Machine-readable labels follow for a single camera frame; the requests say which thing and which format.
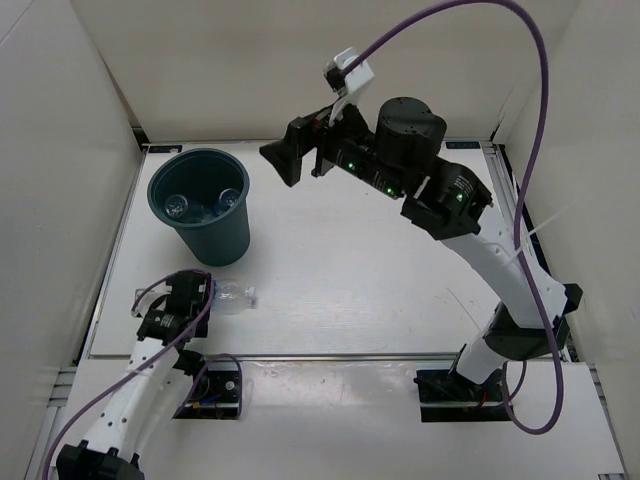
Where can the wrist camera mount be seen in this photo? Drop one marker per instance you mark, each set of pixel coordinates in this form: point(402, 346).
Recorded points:
point(143, 299)
point(348, 78)

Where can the clear bottle blue label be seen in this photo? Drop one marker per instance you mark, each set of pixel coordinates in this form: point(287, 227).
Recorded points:
point(226, 200)
point(232, 297)

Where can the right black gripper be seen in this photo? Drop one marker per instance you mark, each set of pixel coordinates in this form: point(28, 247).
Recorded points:
point(286, 155)

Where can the clear unlabelled plastic bottle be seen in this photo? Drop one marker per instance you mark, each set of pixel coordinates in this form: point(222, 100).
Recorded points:
point(182, 209)

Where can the dark teal plastic bin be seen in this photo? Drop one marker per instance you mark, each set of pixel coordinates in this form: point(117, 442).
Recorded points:
point(201, 175)

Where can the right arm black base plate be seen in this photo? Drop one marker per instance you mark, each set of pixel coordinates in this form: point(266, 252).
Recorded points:
point(447, 397)

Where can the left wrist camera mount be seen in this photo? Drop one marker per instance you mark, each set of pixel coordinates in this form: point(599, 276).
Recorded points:
point(143, 299)

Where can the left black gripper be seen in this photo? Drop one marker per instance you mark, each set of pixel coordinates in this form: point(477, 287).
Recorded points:
point(202, 330)

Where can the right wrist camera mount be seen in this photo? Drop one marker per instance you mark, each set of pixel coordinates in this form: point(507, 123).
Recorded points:
point(348, 78)

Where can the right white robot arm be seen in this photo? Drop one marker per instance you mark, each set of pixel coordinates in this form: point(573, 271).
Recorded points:
point(454, 207)

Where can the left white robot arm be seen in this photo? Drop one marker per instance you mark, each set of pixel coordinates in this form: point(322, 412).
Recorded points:
point(103, 440)

